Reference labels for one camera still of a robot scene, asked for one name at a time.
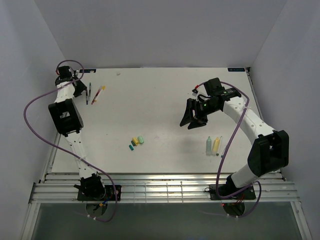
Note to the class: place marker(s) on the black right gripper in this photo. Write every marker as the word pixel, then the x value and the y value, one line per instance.
pixel 200 120

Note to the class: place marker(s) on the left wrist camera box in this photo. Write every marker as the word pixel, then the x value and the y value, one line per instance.
pixel 64 72

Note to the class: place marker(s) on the green highlighter pen body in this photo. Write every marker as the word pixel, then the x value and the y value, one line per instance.
pixel 208 148

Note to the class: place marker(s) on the left blue corner label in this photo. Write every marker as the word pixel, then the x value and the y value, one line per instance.
pixel 88 71

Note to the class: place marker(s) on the green highlighter cap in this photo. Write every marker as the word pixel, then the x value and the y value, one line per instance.
pixel 140 139

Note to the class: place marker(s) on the white green thin pen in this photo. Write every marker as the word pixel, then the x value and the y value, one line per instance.
pixel 219 147

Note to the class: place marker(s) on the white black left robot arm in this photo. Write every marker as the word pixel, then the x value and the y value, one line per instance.
pixel 69 123

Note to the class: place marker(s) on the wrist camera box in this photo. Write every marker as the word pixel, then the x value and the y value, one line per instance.
pixel 64 72
pixel 213 86

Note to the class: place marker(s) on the black thin pen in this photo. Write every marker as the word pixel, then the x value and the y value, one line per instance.
pixel 87 96

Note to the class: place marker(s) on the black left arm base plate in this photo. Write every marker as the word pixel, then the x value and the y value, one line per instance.
pixel 108 195

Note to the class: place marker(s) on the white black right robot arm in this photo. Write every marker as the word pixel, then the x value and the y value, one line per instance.
pixel 269 147

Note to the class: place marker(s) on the yellow highlighter pen body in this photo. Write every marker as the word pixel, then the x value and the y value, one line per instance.
pixel 215 146

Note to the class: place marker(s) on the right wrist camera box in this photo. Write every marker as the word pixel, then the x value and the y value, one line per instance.
pixel 213 86

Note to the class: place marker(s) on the red yellow thin pen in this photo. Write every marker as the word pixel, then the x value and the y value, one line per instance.
pixel 100 90

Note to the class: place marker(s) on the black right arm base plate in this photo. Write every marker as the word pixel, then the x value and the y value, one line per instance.
pixel 224 190

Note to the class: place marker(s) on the green capped thin pen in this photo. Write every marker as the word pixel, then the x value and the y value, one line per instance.
pixel 89 88

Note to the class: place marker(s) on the yellow highlighter cap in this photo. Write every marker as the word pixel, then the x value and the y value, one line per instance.
pixel 135 140

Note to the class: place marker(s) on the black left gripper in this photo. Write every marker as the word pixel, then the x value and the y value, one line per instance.
pixel 82 87

